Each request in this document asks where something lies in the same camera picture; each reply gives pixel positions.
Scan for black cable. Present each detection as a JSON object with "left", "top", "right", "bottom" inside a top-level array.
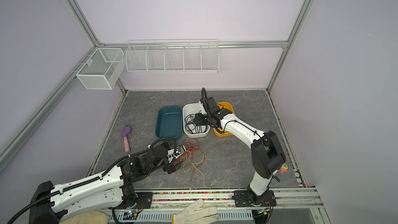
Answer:
[{"left": 184, "top": 111, "right": 209, "bottom": 135}]

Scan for red yellow black cables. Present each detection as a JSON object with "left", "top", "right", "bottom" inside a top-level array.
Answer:
[{"left": 175, "top": 138, "right": 210, "bottom": 189}]

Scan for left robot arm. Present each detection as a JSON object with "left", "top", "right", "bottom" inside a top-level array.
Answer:
[{"left": 8, "top": 141, "right": 186, "bottom": 224}]

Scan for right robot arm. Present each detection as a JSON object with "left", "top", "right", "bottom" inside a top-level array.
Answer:
[{"left": 200, "top": 91, "right": 286, "bottom": 206}]

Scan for white plastic bin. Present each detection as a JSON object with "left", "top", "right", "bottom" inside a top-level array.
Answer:
[{"left": 182, "top": 103, "right": 210, "bottom": 139}]

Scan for yellow plastic bin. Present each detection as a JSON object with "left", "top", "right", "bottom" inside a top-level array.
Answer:
[{"left": 212, "top": 102, "right": 236, "bottom": 138}]

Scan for teal plastic bin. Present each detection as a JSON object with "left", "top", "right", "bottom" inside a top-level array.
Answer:
[{"left": 155, "top": 106, "right": 183, "bottom": 141}]

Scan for purple pink hairbrush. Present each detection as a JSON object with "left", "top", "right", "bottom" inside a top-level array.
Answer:
[{"left": 121, "top": 125, "right": 131, "bottom": 153}]

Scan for white work glove centre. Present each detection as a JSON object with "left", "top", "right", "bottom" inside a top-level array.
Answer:
[{"left": 172, "top": 199, "right": 219, "bottom": 224}]

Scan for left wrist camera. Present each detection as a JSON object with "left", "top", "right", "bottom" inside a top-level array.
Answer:
[{"left": 167, "top": 145, "right": 187, "bottom": 163}]

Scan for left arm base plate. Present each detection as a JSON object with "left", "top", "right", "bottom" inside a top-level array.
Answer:
[{"left": 119, "top": 191, "right": 153, "bottom": 209}]

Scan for long white wire basket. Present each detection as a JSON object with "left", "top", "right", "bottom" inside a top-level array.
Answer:
[{"left": 125, "top": 39, "right": 220, "bottom": 73}]

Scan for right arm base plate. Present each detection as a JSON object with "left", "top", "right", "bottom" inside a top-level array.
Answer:
[{"left": 232, "top": 189, "right": 277, "bottom": 207}]

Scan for white wire mesh box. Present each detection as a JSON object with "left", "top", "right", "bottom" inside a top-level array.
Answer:
[{"left": 77, "top": 48, "right": 125, "bottom": 90}]

